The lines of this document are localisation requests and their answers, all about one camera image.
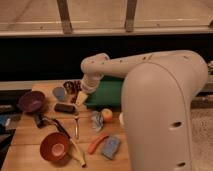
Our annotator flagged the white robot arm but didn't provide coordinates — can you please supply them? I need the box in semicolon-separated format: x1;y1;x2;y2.
81;50;208;171

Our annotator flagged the purple bowl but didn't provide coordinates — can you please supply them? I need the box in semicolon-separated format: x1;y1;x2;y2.
18;91;46;113

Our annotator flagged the red bowl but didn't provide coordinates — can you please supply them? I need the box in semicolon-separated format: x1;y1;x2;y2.
40;132;70;162

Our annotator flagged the dark grape bunch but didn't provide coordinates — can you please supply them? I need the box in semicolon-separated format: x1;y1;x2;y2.
71;81;81;103

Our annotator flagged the dark metal cup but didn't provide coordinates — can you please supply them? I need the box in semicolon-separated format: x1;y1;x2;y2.
63;81;74;94

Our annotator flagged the metal spoon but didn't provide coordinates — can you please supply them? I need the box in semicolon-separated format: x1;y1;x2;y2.
74;113;79;139

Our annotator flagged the black rectangular block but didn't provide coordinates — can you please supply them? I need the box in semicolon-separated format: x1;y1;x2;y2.
54;103;75;114

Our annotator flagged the blue grey oval object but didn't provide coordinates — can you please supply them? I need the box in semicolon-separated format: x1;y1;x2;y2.
53;87;65;102

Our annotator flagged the green plastic tray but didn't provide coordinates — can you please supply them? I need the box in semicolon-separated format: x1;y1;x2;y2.
85;76;123;108

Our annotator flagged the crumpled blue white wrapper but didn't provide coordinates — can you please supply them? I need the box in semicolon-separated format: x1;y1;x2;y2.
91;111;103;132

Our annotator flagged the apple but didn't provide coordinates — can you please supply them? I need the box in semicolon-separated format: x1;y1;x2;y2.
101;108;113;122

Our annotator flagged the wooden table board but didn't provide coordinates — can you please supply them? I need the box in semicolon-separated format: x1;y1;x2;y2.
1;78;133;171

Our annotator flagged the white paper cup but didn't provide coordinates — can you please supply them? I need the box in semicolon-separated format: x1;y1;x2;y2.
119;112;124;127

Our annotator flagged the orange carrot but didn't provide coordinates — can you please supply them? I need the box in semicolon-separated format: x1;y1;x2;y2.
87;134;108;155

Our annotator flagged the blue sponge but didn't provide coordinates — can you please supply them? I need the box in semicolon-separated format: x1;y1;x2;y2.
101;135;121;160

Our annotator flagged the banana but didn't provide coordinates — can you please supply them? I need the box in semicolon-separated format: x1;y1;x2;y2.
69;139;86;168

